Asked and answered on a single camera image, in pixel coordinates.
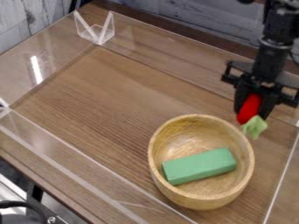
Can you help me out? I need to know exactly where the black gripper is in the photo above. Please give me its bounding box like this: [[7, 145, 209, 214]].
[[221, 60, 299, 120]]

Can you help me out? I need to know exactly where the red plush strawberry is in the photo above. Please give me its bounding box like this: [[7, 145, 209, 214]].
[[237, 94, 267, 140]]

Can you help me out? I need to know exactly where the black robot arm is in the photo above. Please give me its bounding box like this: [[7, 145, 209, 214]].
[[221, 0, 299, 124]]

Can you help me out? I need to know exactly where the wooden bowl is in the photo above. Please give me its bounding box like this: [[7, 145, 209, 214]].
[[149, 114, 255, 210]]

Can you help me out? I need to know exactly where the green rectangular block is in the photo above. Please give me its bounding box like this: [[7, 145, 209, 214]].
[[162, 148, 238, 186]]

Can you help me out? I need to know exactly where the clear acrylic tray wall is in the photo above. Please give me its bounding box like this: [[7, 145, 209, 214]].
[[0, 13, 299, 224]]

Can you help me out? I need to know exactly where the clear acrylic corner bracket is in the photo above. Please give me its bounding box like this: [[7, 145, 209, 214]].
[[74, 10, 115, 46]]

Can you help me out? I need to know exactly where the black cable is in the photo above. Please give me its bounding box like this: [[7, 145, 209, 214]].
[[0, 199, 45, 224]]

